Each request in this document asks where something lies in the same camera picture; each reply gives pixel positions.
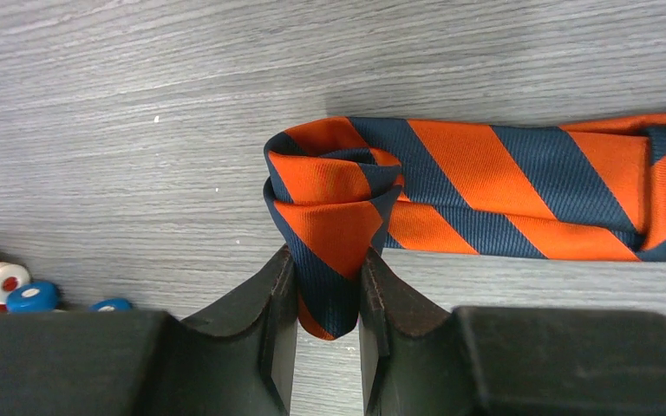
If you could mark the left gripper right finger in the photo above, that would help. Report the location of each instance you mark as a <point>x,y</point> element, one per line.
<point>418,358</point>

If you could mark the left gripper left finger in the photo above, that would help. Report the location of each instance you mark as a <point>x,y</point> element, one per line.
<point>234,357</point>

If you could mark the orange navy striped tie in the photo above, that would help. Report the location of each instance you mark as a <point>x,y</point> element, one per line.
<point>341,187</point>

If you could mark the colourful toy car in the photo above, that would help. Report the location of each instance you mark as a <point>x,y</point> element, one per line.
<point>20,293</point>

